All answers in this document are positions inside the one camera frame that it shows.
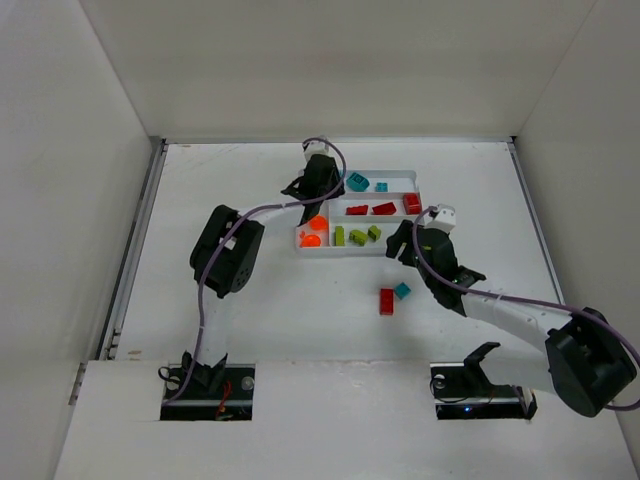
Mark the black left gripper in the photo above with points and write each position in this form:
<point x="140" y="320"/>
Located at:
<point x="310" y="198"/>

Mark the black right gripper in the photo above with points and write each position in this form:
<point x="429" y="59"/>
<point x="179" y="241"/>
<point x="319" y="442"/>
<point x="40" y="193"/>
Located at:
<point x="415" y="245"/>

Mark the green small lego brick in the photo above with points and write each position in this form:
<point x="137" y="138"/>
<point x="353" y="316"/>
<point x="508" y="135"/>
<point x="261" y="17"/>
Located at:
<point x="374" y="233"/>

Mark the red sloped lego brick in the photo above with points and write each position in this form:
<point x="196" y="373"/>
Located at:
<point x="387" y="208"/>

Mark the red square lego brick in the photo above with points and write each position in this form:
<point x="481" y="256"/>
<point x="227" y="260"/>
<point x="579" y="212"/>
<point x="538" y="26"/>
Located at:
<point x="412" y="204"/>

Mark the colorful monster lego figure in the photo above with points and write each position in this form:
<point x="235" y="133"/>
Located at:
<point x="357" y="182"/>

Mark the green curved lego brick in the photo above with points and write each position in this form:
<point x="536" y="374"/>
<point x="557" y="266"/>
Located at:
<point x="358" y="237"/>

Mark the orange curved lego piece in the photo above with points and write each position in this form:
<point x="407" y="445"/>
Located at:
<point x="318" y="223"/>

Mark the red 2x4 lego brick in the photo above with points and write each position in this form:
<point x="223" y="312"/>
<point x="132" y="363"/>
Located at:
<point x="357" y="210"/>

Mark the cyan square lego brick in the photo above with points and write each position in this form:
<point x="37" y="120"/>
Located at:
<point x="402" y="290"/>

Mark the orange dome lego piece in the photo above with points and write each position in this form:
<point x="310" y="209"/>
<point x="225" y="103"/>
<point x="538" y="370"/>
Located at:
<point x="311" y="241"/>

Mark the red long lego brick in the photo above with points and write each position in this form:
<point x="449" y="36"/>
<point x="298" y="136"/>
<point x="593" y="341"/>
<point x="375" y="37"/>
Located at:
<point x="386" y="302"/>

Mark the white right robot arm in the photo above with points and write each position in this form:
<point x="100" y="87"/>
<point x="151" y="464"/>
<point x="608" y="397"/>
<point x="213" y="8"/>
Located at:
<point x="575" y="353"/>

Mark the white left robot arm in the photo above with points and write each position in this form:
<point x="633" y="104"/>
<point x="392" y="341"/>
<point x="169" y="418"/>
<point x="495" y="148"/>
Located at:
<point x="226" y="251"/>

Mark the white divided sorting tray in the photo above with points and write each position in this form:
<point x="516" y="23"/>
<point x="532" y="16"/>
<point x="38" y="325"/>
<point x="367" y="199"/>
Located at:
<point x="399" y="183"/>

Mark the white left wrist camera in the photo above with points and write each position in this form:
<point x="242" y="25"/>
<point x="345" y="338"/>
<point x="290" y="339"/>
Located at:
<point x="314" y="146"/>

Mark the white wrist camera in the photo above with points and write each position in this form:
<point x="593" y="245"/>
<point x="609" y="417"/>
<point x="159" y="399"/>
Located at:
<point x="442" y="217"/>
<point x="314" y="146"/>

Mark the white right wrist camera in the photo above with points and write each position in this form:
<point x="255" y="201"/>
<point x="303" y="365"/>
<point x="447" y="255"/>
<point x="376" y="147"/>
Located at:
<point x="442" y="217"/>

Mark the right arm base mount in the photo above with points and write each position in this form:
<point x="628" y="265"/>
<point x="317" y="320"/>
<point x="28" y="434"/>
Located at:
<point x="462" y="391"/>

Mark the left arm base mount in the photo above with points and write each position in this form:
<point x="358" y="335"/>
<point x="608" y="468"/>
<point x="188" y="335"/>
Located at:
<point x="220" y="393"/>

